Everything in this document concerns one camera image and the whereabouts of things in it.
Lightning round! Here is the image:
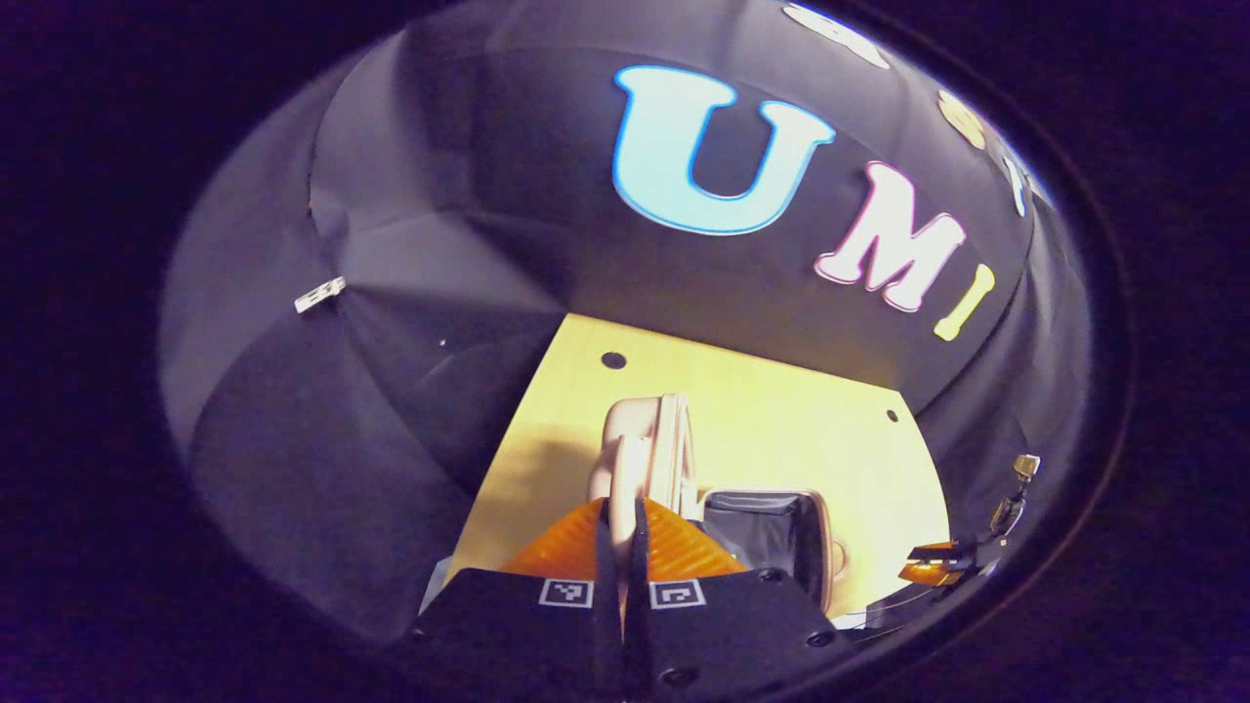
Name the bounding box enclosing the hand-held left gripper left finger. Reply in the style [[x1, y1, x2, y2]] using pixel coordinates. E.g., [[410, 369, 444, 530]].
[[405, 496, 628, 703]]

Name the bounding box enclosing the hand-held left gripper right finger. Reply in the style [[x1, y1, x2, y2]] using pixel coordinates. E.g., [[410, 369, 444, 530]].
[[625, 496, 860, 699]]

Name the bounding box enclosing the white cloth clip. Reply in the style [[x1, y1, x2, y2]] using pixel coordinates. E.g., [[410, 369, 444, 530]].
[[295, 276, 348, 314]]

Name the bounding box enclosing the black backdrop cloth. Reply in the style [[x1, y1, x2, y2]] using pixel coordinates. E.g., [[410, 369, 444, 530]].
[[161, 0, 1095, 645]]

